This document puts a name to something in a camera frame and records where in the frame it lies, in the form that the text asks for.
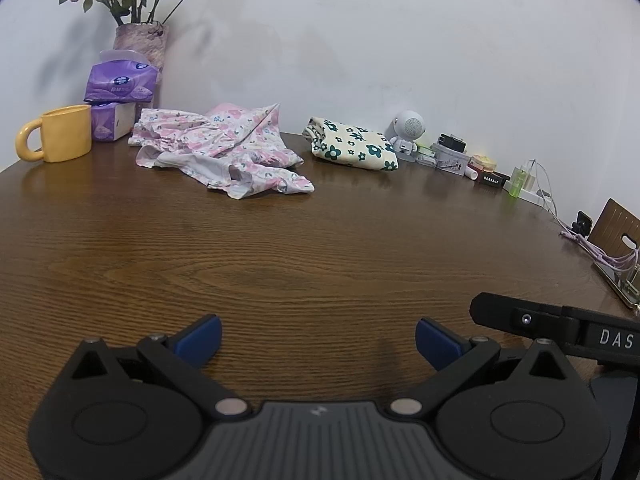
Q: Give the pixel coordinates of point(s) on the dark red box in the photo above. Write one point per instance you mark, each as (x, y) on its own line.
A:
(492, 180)

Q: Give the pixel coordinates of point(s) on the yellow mug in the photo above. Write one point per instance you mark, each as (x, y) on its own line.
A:
(65, 135)

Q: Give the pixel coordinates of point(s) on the white charger adapter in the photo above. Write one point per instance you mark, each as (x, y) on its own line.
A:
(533, 174)

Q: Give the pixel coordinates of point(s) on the green white small box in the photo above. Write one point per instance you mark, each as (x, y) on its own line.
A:
(425, 149)

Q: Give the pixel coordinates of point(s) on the black charger block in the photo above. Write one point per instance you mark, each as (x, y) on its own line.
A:
(452, 142)

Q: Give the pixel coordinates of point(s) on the clear small box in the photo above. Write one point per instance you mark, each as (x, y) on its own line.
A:
(426, 160)

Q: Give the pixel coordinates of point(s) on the black phone stand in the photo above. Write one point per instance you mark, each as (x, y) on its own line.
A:
(582, 221)

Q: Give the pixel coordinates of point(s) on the yellow note stack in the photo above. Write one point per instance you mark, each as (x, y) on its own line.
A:
(484, 161)

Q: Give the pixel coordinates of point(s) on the grey printed tin box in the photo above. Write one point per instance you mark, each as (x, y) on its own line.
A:
(450, 164)

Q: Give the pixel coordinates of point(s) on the purple white tissue pack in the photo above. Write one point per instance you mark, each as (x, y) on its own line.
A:
(102, 122)

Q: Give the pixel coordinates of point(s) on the white robot speaker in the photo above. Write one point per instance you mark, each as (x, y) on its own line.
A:
(410, 127)

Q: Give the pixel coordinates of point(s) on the pink floral dress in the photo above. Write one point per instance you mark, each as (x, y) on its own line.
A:
(200, 147)

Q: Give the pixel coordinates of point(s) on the purple soft tissue pack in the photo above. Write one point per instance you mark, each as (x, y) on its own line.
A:
(117, 82)

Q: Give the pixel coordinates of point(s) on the white tube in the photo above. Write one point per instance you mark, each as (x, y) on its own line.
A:
(470, 173)

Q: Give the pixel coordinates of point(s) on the gold framed flat panel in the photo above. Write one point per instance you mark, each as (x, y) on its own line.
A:
(617, 282)

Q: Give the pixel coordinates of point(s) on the fuzzy purple vase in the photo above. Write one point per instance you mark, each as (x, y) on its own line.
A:
(142, 42)

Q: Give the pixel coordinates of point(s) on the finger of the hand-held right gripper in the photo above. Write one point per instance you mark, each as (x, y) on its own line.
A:
(500, 312)

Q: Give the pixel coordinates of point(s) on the cream green-flowered folded cloth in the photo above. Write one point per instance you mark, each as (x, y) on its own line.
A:
(350, 147)

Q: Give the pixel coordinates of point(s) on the green spray bottle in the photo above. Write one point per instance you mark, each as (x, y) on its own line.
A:
(518, 186)

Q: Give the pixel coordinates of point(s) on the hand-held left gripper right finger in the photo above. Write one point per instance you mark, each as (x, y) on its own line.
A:
(436, 342)

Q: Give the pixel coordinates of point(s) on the white power strip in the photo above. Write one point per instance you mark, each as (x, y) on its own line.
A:
(539, 197)

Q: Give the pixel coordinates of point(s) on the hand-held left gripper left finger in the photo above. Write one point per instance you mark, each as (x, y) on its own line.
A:
(202, 339)

